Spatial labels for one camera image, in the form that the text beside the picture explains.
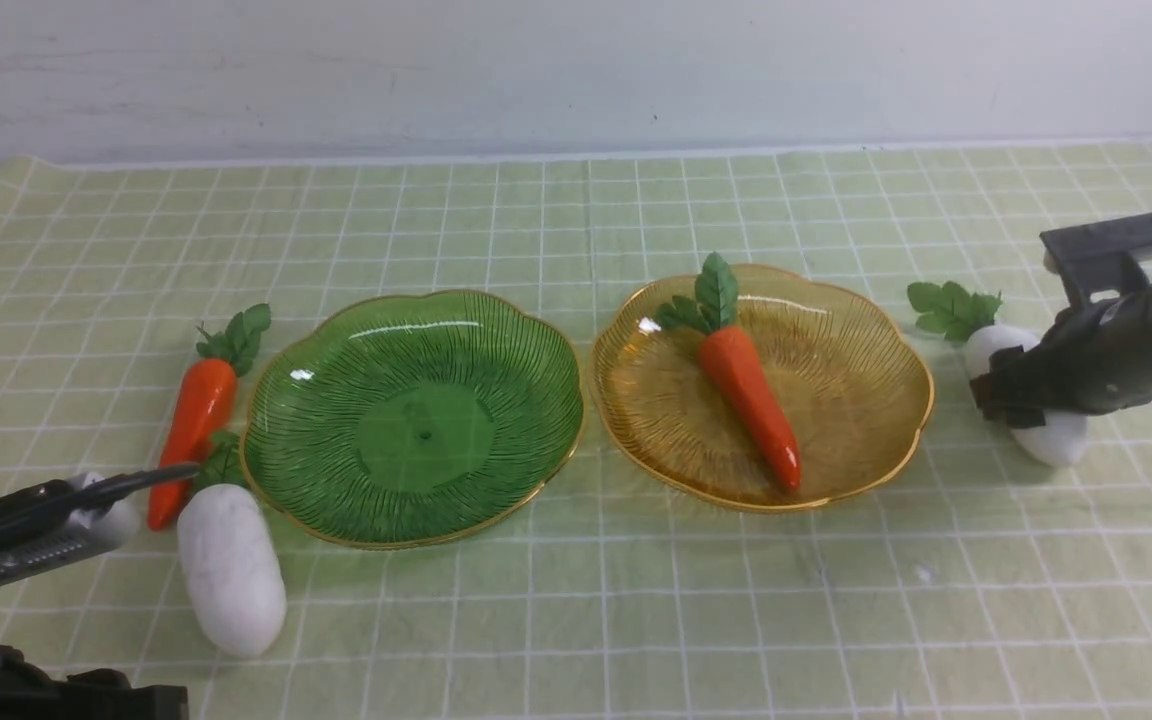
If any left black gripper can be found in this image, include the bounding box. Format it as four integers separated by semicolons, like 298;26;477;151
0;462;200;719

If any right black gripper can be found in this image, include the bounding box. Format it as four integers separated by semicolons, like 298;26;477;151
975;211;1152;430

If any white toy radish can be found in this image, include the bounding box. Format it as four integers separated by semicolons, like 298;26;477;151
175;430;287;660
905;281;1087;468

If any toy carrot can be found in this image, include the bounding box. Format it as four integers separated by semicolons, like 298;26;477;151
147;304;273;532
652;251;803;492

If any amber glass plate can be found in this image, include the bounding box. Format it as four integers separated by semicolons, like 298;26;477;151
588;263;934;511

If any green glass plate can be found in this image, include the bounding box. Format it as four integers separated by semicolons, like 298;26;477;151
238;290;586;550

